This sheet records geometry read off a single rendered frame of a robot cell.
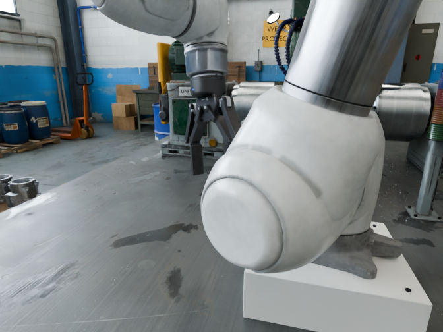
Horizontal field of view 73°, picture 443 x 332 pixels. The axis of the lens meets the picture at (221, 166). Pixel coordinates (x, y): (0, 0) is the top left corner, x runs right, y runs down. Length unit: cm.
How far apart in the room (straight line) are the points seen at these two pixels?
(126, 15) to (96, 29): 758
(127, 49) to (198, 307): 727
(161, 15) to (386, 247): 55
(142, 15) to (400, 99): 112
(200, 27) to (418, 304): 58
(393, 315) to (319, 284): 11
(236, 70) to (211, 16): 585
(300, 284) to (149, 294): 29
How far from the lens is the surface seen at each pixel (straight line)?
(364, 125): 33
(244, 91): 142
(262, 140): 31
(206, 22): 62
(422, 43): 685
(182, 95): 146
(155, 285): 65
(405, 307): 55
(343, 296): 53
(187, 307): 60
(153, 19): 55
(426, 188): 103
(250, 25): 671
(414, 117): 143
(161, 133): 327
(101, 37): 803
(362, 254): 58
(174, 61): 155
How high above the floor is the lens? 120
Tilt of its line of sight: 17 degrees down
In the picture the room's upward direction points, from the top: straight up
